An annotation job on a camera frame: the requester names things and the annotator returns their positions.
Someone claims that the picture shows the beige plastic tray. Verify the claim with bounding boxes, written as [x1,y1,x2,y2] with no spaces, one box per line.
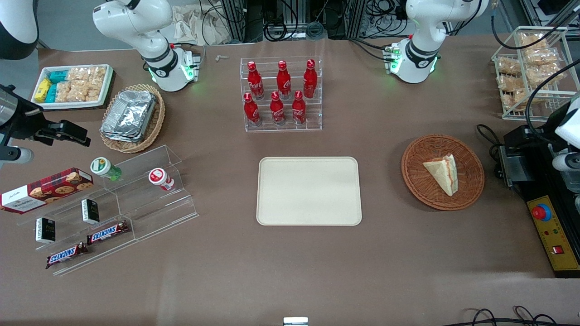
[256,157,363,226]

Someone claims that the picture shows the white wire rack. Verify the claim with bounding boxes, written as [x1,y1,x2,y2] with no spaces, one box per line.
[491,26,580,121]

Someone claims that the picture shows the red cola bottle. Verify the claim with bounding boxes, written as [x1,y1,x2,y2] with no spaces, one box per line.
[291,90,307,125]
[247,61,265,101]
[243,92,261,127]
[276,60,292,100]
[302,59,318,99]
[269,91,286,126]

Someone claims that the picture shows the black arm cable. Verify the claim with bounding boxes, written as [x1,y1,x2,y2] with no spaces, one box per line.
[491,8,580,139]

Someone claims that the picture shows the yellow snack packet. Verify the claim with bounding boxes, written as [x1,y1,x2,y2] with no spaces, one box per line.
[34,78,53,103]

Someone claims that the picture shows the clear fried snack bag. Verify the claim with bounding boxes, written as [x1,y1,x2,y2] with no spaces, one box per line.
[496,57,522,76]
[496,74,520,92]
[525,47,561,67]
[502,88,530,110]
[525,66,564,87]
[518,32,547,49]

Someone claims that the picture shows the triangle sandwich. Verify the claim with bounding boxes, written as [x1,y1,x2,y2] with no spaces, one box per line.
[423,154,459,197]

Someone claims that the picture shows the clear acrylic bottle rack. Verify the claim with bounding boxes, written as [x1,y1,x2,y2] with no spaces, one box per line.
[240,56,324,133]

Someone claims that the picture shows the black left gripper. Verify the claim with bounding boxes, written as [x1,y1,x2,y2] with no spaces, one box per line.
[503,108,570,153]

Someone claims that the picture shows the oval wicker basket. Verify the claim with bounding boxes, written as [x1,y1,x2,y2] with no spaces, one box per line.
[99,83,166,154]

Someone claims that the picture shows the white rectangular snack tray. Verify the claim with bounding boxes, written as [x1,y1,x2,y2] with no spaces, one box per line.
[31,64,115,110]

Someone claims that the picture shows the red capped small bottle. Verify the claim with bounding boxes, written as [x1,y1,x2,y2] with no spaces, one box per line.
[148,168,175,192]

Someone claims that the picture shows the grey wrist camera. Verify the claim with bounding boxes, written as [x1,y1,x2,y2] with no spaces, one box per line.
[552,152,580,173]
[0,147,35,166]

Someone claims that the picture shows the clear acrylic stepped shelf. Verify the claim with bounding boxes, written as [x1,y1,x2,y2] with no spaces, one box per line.
[17,145,200,277]

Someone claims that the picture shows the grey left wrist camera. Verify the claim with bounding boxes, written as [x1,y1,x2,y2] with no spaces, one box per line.
[552,152,580,173]

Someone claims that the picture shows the snickers chocolate bar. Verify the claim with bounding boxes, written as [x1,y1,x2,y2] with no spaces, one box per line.
[86,221,130,245]
[45,242,89,270]

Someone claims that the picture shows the black floor cables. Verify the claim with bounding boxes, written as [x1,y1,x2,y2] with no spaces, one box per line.
[451,305,580,326]

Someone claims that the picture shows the crumpled beige cloth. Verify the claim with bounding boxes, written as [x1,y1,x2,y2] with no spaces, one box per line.
[171,4,232,46]

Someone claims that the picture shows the round brown wicker basket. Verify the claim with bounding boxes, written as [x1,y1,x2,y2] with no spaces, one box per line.
[401,134,485,211]

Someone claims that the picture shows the stacked aluminium foil trays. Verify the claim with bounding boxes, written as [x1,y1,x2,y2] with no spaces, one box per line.
[100,90,157,144]

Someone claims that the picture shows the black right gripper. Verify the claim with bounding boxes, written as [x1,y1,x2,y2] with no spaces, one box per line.
[0,85,92,148]

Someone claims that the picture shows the small black box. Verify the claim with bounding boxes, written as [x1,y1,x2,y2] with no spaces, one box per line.
[81,198,101,225]
[35,217,56,245]

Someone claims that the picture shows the grey device with cables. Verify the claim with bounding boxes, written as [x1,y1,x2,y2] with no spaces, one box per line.
[498,144,528,187]

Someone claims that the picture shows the yellow black emergency stop box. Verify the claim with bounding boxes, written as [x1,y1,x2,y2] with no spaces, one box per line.
[517,180,580,278]

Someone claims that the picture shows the black coiled power cable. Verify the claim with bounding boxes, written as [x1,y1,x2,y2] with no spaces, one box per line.
[476,124,505,180]

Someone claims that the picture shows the black aluminium frame rack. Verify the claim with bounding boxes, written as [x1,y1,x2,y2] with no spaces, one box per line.
[220,0,411,44]

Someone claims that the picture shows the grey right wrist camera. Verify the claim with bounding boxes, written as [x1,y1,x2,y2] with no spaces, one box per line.
[0,147,35,166]

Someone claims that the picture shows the red tartan cookie box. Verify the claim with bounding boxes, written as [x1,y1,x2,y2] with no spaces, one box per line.
[0,168,95,214]

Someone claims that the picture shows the green capped small bottle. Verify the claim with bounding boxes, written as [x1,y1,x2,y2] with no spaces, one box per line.
[90,157,122,182]

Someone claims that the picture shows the black base cables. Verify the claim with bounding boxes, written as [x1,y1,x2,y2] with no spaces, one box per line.
[348,35,411,62]

